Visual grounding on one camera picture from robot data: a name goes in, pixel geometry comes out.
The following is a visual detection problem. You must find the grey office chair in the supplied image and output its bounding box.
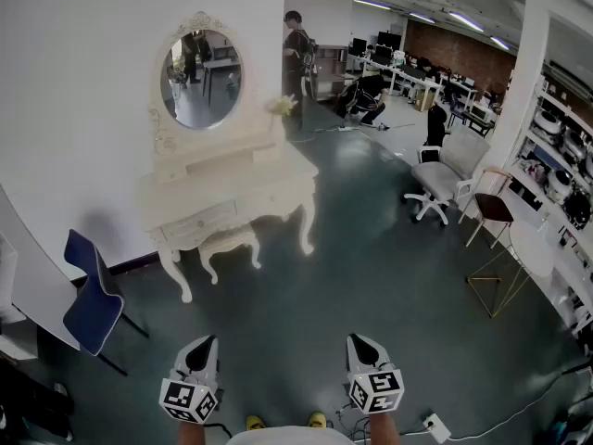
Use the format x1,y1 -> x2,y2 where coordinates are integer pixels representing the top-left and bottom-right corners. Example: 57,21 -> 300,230
403,124 -> 492,226

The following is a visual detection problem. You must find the white carved stool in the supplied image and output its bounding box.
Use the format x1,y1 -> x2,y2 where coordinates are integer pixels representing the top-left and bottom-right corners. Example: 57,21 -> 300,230
197,223 -> 263,286

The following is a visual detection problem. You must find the person's left forearm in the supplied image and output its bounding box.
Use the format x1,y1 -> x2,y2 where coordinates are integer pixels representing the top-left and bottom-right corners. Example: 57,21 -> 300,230
177,418 -> 208,445

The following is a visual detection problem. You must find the white microwave oven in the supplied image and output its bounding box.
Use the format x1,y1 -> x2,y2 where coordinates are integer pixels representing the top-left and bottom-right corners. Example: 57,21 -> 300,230
467,102 -> 497,123

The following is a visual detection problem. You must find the oval mirror with carved frame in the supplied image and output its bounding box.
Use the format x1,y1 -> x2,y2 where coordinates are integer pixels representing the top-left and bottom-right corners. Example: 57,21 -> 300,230
152,10 -> 259,134

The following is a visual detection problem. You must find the row of round white appliances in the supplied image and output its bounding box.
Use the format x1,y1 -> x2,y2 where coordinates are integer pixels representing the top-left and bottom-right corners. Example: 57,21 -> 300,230
527,108 -> 593,231

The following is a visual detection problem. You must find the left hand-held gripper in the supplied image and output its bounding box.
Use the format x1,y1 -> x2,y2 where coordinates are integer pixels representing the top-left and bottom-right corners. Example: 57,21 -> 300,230
158,335 -> 224,425

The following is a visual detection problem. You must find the artificial flower bouquet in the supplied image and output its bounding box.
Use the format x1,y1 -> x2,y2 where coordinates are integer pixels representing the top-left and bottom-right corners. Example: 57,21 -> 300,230
264,94 -> 300,119

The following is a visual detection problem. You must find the white ornate dressing table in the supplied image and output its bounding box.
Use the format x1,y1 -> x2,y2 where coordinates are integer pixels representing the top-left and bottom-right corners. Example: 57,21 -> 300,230
134,10 -> 321,304

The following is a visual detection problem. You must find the wooden open cabinet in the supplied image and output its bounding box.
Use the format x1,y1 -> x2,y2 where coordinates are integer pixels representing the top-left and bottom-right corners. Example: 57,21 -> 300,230
313,44 -> 356,101

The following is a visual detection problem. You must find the person's white shirt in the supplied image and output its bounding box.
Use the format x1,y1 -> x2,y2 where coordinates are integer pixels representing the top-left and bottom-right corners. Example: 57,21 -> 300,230
225,425 -> 356,445

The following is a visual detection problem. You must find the cardboard box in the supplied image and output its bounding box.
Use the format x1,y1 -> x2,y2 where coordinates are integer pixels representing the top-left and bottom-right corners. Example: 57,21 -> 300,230
414,88 -> 436,113

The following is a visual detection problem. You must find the wooden chair with dark seat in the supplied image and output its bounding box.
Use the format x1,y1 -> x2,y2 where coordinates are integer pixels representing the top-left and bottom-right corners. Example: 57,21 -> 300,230
458,166 -> 516,249

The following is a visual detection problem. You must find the row of white office desks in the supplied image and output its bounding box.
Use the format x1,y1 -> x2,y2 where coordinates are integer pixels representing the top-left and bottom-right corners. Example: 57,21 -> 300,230
347,46 -> 478,106

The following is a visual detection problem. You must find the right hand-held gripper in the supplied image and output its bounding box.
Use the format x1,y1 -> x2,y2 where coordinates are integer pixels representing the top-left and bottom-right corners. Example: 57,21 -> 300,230
345,333 -> 406,415

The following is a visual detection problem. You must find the white ceramic vase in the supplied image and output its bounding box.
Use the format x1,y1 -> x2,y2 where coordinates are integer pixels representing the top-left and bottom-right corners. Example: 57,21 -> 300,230
268,111 -> 286,146

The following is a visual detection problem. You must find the person's right forearm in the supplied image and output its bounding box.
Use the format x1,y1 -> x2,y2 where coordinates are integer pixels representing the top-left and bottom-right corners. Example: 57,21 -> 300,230
365,410 -> 402,445

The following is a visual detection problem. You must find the row of black monitors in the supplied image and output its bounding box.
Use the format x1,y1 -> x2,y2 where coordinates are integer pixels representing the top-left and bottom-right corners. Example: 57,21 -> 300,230
351,30 -> 446,71

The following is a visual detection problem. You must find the round table with gold frame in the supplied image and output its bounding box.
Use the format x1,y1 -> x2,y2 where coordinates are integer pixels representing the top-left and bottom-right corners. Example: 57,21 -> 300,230
465,220 -> 556,319

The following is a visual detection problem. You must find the white storage shelf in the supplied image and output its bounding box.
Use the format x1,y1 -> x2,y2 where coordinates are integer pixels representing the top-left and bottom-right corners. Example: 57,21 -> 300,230
507,57 -> 593,342

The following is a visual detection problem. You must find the white power cable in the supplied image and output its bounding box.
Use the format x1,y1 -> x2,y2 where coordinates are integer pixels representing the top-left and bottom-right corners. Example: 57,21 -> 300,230
451,363 -> 593,439

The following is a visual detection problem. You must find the black office chair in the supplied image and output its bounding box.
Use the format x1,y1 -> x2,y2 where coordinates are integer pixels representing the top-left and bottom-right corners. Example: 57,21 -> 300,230
419,102 -> 448,164

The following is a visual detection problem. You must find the blue upholstered chair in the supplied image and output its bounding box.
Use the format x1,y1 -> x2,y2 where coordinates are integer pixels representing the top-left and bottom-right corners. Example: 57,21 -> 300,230
62,228 -> 150,377

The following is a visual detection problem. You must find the white desk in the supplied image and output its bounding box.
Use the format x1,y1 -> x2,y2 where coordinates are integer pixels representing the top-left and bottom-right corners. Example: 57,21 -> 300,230
0,182 -> 82,351

